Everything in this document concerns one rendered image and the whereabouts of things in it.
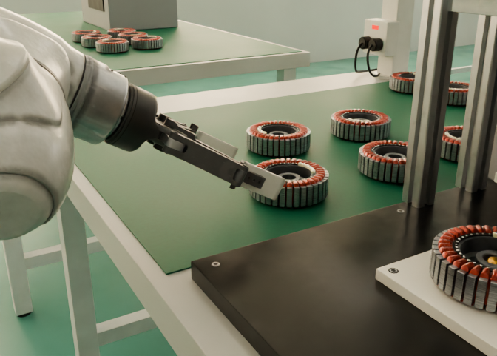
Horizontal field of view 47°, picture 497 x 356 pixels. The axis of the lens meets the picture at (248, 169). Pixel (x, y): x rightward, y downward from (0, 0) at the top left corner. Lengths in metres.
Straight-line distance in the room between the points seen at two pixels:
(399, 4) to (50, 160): 1.26
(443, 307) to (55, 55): 0.43
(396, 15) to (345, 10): 4.60
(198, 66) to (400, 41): 0.62
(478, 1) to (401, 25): 0.94
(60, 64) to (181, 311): 0.27
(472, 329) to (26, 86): 0.41
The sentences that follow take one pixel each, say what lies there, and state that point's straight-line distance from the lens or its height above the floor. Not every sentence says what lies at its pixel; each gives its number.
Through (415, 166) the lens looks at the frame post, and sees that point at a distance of 0.75.
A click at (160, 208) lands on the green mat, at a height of 0.75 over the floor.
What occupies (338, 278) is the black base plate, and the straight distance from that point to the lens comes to 0.58.
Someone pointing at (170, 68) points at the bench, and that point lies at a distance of 1.77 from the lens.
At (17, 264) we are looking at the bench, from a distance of 1.88.
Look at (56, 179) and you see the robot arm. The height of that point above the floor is 0.92.
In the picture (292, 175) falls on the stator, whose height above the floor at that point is 0.78.
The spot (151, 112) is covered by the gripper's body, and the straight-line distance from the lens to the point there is 0.66.
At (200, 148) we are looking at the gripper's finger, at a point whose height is 0.87.
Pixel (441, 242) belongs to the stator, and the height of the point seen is 0.82.
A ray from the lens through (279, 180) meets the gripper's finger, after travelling 0.71.
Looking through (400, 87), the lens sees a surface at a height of 0.76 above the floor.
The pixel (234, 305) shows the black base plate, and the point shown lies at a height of 0.77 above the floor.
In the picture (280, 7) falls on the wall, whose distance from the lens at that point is 5.71.
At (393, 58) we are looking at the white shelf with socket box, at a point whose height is 0.81.
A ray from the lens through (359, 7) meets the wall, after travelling 6.30.
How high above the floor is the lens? 1.07
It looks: 21 degrees down
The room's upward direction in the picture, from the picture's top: straight up
